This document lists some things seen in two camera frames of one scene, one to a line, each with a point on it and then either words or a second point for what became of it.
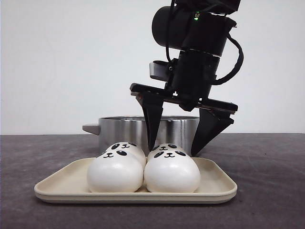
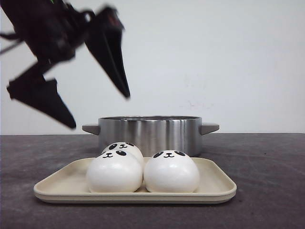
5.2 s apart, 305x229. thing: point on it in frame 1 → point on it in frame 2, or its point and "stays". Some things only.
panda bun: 115,171 stays
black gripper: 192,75 → 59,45
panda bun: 171,171 stays
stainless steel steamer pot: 177,130 stays
